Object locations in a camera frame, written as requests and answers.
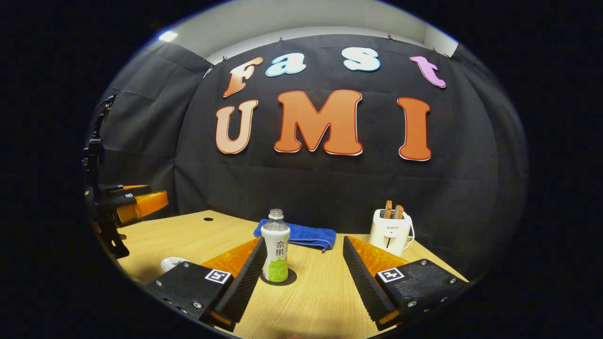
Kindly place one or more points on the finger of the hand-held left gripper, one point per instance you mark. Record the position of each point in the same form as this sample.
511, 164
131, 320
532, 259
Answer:
146, 205
136, 187

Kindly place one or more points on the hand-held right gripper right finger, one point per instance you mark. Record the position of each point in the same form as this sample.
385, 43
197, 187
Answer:
362, 282

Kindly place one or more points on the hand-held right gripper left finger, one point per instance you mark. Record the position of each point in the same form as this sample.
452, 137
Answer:
245, 282

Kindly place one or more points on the water bottle with green label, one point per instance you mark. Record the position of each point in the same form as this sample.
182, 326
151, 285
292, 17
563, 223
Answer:
275, 254

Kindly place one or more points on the dark round coaster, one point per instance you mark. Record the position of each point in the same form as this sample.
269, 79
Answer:
292, 278

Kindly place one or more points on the white teacup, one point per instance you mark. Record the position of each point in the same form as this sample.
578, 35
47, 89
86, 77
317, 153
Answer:
165, 266

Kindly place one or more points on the white toaster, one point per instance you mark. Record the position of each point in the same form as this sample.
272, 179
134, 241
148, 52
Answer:
391, 233

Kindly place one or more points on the blue towel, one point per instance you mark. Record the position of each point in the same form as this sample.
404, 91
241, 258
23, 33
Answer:
306, 235

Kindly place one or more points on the toast slice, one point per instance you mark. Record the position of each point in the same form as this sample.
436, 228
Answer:
388, 209
399, 212

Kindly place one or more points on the small ceiling light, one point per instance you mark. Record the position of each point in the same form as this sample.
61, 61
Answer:
168, 36

